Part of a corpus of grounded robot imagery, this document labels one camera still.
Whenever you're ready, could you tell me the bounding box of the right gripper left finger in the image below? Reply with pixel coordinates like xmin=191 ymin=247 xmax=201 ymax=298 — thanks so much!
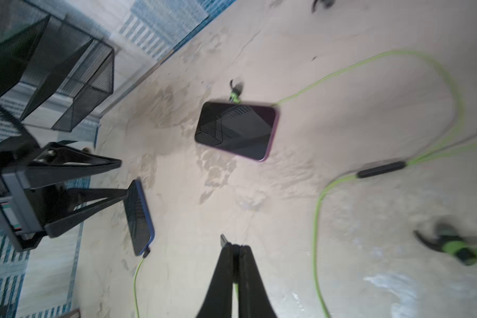
xmin=196 ymin=242 xmax=239 ymax=318

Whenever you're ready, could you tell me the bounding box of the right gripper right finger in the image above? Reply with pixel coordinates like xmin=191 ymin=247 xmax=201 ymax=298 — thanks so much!
xmin=237 ymin=246 xmax=277 ymax=318

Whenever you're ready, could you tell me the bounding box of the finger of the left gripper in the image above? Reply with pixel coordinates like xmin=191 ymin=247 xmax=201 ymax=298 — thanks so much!
xmin=44 ymin=188 xmax=127 ymax=238
xmin=23 ymin=143 xmax=122 ymax=189

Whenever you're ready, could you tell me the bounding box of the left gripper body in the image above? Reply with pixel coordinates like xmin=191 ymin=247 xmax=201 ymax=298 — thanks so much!
xmin=0 ymin=148 xmax=63 ymax=252

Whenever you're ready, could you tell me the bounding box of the blue smartphone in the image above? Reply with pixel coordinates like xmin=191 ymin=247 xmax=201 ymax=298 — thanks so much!
xmin=123 ymin=178 xmax=156 ymax=258

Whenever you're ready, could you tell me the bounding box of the purple smartphone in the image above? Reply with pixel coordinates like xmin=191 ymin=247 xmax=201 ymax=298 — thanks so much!
xmin=194 ymin=101 xmax=279 ymax=162

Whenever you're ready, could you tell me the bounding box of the black wire mesh shelf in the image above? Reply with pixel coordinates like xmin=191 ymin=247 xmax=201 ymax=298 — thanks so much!
xmin=0 ymin=1 xmax=115 ymax=132

